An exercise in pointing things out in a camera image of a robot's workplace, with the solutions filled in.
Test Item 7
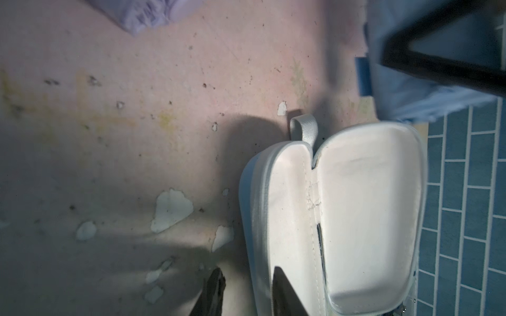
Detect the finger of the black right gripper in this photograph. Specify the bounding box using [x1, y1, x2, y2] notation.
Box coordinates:
[381, 1, 505, 97]

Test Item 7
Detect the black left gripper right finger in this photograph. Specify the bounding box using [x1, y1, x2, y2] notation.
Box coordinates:
[271, 267, 308, 316]

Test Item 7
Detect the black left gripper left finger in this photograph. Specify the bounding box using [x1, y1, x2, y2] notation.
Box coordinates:
[190, 267, 226, 316]

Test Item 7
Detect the light blue umbrella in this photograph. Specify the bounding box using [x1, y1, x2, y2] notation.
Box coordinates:
[364, 1, 505, 123]

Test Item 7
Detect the lilac folded umbrella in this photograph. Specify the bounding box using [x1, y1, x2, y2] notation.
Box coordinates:
[88, 0, 203, 35]

